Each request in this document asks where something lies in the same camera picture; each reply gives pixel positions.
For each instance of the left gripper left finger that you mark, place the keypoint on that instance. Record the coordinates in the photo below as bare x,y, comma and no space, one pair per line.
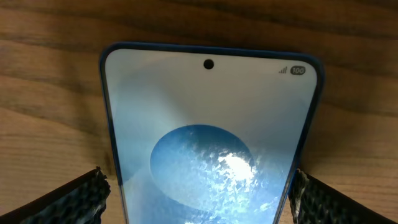
80,201

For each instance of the blue Galaxy smartphone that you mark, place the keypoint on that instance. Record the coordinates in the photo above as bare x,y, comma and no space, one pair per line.
206,134

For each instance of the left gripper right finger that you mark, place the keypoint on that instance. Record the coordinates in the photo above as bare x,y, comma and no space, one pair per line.
314,202

